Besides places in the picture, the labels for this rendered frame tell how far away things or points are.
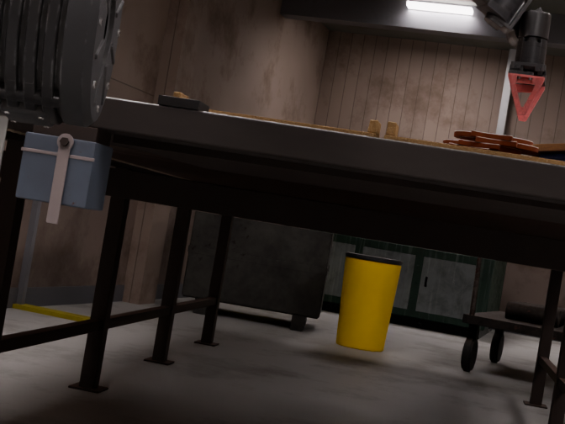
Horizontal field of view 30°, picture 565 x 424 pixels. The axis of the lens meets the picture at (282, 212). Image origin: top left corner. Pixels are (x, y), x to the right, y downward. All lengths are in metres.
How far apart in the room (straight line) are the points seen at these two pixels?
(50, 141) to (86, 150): 0.07
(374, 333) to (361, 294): 0.28
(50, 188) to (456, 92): 10.11
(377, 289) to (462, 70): 5.21
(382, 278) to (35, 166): 5.31
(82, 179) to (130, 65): 5.48
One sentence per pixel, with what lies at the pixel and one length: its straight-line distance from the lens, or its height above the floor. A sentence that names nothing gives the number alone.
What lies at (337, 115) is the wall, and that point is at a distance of 12.05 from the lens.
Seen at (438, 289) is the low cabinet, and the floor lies 0.39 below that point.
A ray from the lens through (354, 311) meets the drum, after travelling 7.12.
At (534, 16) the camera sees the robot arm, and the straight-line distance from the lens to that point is 2.11.
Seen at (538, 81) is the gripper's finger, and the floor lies 1.08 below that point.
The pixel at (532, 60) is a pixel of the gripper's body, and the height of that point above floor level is 1.13.
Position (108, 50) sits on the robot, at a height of 0.87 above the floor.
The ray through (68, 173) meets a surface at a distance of 1.92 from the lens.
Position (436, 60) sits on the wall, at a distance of 11.96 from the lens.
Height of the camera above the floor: 0.74
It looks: 1 degrees up
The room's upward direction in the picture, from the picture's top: 9 degrees clockwise
